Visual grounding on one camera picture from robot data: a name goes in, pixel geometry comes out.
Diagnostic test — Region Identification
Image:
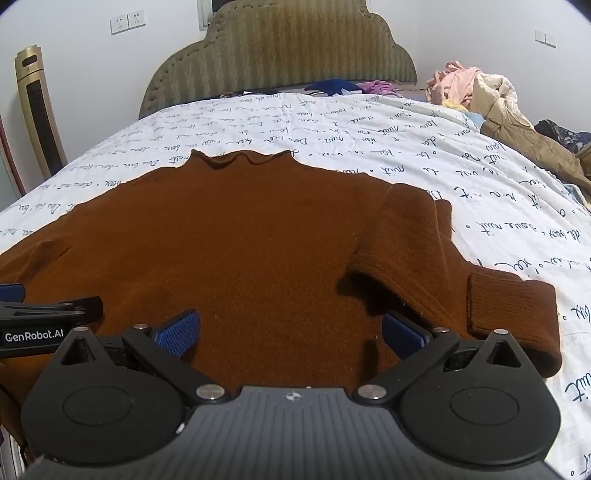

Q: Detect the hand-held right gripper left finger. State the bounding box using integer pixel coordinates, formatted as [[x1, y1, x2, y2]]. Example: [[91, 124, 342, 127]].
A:
[[55, 309, 230, 405]]

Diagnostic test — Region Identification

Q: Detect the purple cloth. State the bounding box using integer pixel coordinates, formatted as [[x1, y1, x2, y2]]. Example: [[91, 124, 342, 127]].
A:
[[358, 80, 394, 96]]

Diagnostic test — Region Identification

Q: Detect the blue cloth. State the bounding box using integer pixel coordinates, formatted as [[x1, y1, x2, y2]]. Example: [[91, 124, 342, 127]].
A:
[[304, 79, 366, 97]]

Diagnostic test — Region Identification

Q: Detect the white script-printed blanket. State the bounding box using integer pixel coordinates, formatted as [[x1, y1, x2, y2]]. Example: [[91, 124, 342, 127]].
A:
[[0, 90, 591, 480]]

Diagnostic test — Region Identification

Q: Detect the dark patterned cloth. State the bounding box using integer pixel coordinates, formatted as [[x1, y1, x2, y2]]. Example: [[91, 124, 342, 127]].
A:
[[534, 119, 591, 156]]

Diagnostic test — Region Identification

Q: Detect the brown knit sweater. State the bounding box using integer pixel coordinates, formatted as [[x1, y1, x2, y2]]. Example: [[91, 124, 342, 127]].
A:
[[0, 148, 563, 467]]

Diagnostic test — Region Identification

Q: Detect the pink cloth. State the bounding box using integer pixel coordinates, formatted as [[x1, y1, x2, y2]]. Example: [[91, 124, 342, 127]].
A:
[[425, 60, 484, 105]]

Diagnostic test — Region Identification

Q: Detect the dark window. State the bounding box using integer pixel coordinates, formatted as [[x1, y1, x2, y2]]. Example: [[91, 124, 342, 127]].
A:
[[198, 0, 232, 31]]

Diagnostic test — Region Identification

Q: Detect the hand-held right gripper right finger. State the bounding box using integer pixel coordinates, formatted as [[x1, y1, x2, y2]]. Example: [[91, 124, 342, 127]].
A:
[[353, 310, 533, 404]]

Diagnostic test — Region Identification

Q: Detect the olive padded headboard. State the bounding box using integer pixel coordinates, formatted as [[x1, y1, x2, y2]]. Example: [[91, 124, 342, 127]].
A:
[[139, 0, 419, 120]]

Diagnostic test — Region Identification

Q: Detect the gold tower air conditioner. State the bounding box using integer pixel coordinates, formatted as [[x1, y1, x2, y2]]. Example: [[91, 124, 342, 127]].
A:
[[14, 45, 70, 179]]

